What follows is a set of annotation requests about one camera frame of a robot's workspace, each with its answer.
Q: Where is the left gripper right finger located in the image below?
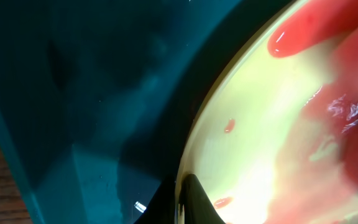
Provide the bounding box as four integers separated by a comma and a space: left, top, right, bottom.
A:
178, 174, 225, 224

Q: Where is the teal plastic tray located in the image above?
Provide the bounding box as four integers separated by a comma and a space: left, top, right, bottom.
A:
0, 0, 288, 223

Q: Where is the yellow-green plate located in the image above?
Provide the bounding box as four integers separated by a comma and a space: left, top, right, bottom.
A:
175, 0, 358, 223

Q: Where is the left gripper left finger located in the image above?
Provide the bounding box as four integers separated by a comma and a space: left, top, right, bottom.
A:
134, 175, 176, 224

